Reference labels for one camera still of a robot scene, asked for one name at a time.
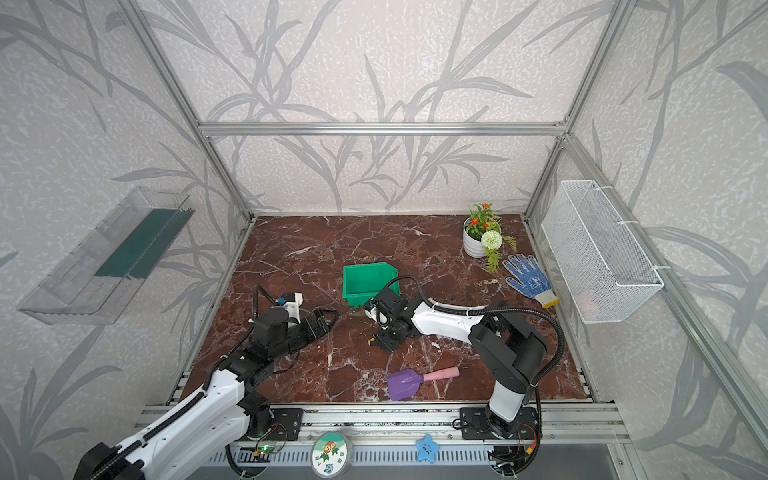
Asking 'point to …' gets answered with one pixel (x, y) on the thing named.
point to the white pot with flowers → (482, 235)
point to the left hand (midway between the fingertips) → (336, 312)
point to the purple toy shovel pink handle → (405, 383)
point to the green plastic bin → (361, 282)
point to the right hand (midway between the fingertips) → (387, 329)
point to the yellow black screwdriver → (371, 340)
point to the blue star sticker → (427, 449)
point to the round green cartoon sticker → (332, 455)
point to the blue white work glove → (534, 281)
